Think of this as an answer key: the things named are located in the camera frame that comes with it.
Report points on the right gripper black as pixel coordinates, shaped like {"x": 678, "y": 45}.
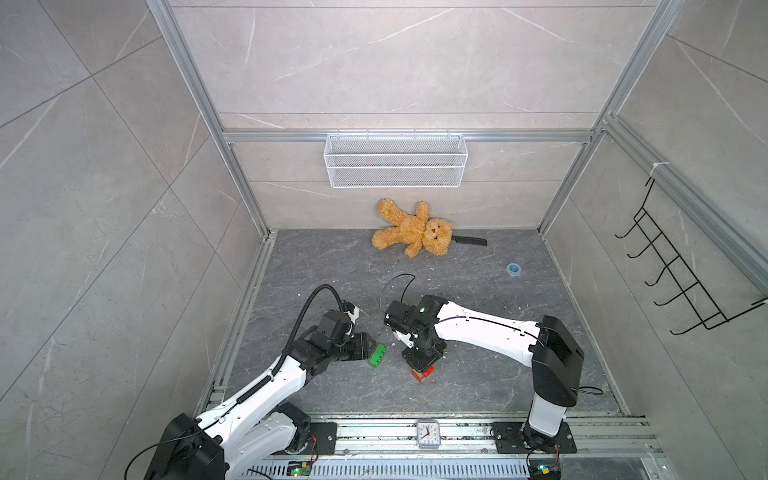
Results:
{"x": 420, "y": 366}

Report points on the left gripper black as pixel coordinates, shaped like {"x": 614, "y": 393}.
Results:
{"x": 363, "y": 348}

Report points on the green lego brick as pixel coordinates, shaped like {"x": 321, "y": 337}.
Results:
{"x": 378, "y": 355}

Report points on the long red lego brick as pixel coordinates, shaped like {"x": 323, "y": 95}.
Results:
{"x": 425, "y": 374}

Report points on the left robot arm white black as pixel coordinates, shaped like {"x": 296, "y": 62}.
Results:
{"x": 258, "y": 421}

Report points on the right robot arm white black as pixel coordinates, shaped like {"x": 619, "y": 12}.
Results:
{"x": 545, "y": 346}

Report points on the brown teddy bear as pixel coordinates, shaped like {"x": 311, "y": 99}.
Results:
{"x": 417, "y": 231}

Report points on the black comb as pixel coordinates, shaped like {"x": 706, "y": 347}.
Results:
{"x": 468, "y": 240}

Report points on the blue tape roll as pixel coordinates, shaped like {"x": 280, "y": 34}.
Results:
{"x": 514, "y": 269}

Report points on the small white desk clock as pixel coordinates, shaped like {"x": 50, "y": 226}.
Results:
{"x": 428, "y": 434}

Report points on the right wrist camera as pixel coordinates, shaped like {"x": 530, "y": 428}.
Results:
{"x": 405, "y": 338}

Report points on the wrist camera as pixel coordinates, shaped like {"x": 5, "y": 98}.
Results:
{"x": 352, "y": 311}
{"x": 405, "y": 338}

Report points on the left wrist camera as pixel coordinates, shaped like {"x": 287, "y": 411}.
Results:
{"x": 352, "y": 311}

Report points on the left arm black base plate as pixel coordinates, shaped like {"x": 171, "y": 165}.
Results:
{"x": 315, "y": 438}

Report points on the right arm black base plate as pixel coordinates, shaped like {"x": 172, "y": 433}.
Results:
{"x": 519, "y": 438}

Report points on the white wire mesh basket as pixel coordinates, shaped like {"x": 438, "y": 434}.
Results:
{"x": 413, "y": 160}

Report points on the black wire hook rack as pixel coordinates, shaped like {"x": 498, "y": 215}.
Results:
{"x": 708, "y": 314}

